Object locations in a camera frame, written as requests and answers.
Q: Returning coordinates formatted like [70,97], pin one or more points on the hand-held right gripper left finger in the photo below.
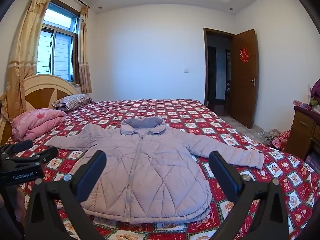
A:
[91,177]

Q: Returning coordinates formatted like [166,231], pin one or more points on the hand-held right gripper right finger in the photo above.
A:
[225,177]

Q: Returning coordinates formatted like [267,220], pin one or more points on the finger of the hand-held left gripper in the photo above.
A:
[22,145]
[45,153]

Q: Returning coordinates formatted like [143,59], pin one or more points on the lilac quilted jacket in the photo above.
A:
[155,175]

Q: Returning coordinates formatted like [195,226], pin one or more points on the grey clothes pile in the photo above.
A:
[272,135]

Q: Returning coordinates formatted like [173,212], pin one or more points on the pink folded quilt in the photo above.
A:
[37,123]

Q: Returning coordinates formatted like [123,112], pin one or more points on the cream and wood headboard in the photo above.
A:
[42,92]

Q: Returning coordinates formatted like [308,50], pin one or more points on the striped pillow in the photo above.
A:
[72,101]

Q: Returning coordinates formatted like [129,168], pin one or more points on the red printed bed blanket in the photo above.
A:
[200,120]

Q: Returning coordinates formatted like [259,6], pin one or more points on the red patterned cloth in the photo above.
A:
[281,141]

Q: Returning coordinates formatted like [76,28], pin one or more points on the brown wooden door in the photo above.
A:
[243,92]

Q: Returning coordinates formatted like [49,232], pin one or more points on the wide beige floral curtain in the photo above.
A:
[25,55]

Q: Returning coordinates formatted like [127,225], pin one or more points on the wooden dresser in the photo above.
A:
[302,130]

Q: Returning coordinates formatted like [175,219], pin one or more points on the window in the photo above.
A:
[62,50]

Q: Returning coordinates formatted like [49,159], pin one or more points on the narrow beige floral curtain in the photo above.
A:
[83,55]

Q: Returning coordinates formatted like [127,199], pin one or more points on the pink box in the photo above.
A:
[301,103]

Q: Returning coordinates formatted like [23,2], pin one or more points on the red paper door decoration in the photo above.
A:
[243,54]

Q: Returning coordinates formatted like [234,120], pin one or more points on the purple cloth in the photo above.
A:
[316,87]

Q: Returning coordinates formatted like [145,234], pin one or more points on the dark wooden door frame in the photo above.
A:
[205,67]

